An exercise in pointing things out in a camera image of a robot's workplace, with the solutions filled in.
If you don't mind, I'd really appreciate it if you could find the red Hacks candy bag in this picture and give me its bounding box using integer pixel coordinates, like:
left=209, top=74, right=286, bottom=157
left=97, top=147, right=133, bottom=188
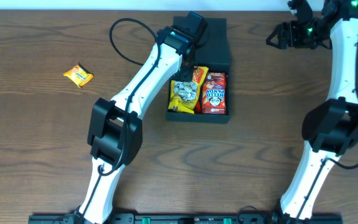
left=194, top=101, right=202, bottom=114

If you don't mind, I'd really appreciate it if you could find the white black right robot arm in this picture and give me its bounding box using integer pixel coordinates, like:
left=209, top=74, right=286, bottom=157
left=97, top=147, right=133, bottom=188
left=268, top=0, right=358, bottom=223

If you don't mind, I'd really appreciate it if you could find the yellow blue candy packet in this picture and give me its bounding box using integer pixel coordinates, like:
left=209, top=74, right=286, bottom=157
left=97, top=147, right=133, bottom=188
left=63, top=65, right=94, bottom=88

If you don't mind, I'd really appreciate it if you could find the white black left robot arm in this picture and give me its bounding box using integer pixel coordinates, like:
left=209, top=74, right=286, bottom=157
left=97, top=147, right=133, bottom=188
left=73, top=26, right=204, bottom=223

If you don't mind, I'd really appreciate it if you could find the orange yellow candy packet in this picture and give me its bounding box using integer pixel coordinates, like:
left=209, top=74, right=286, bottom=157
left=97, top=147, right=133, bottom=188
left=190, top=67, right=209, bottom=91

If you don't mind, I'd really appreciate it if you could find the yellow snack bag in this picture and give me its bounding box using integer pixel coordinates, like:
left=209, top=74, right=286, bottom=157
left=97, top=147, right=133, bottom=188
left=168, top=80, right=200, bottom=114

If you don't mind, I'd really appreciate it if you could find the black mounting rail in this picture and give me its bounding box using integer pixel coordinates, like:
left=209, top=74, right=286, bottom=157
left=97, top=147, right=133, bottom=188
left=28, top=212, right=344, bottom=224

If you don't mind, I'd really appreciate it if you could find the black foldable container box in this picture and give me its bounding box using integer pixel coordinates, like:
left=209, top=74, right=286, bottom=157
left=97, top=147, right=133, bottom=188
left=165, top=17, right=231, bottom=124

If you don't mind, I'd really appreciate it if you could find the red Hello Panda box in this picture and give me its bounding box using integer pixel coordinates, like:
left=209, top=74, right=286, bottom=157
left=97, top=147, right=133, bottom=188
left=201, top=72, right=226, bottom=114

